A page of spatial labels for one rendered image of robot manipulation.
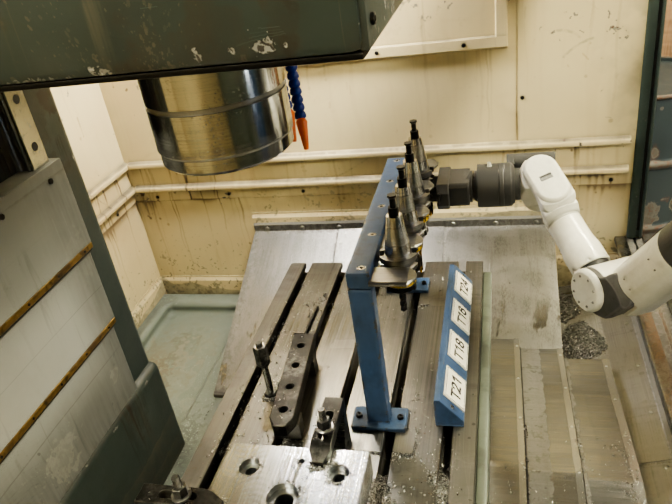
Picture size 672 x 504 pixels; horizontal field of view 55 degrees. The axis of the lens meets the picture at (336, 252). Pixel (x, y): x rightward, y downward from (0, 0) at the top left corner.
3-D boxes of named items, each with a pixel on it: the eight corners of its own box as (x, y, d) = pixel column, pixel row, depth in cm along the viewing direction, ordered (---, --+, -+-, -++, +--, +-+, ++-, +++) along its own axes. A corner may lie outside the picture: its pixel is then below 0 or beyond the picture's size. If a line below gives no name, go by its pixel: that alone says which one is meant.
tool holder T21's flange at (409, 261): (380, 256, 109) (379, 243, 108) (416, 253, 108) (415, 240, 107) (380, 276, 104) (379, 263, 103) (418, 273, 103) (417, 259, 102)
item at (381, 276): (418, 269, 103) (417, 265, 102) (414, 288, 98) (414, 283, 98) (375, 269, 104) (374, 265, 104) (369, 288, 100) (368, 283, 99)
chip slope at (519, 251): (551, 292, 192) (554, 215, 179) (575, 483, 133) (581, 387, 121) (269, 292, 214) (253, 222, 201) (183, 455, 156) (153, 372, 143)
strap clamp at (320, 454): (352, 443, 114) (340, 378, 107) (336, 505, 103) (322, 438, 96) (334, 442, 115) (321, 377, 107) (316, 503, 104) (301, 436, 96)
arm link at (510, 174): (498, 218, 134) (556, 216, 131) (497, 192, 125) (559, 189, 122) (497, 172, 139) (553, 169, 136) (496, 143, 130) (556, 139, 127)
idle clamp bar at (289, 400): (320, 357, 136) (316, 332, 133) (298, 452, 114) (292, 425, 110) (297, 357, 137) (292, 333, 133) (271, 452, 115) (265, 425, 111)
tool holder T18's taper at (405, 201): (393, 215, 116) (389, 181, 113) (418, 213, 116) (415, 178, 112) (393, 226, 113) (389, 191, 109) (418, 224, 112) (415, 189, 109)
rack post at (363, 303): (409, 411, 119) (394, 275, 104) (405, 433, 114) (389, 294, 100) (356, 409, 121) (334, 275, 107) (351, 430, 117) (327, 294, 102)
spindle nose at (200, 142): (178, 135, 84) (152, 41, 78) (299, 119, 83) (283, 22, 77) (145, 186, 70) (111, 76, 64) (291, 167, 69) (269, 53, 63)
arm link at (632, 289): (654, 321, 115) (739, 266, 96) (593, 339, 112) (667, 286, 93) (623, 265, 120) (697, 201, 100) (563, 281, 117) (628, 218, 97)
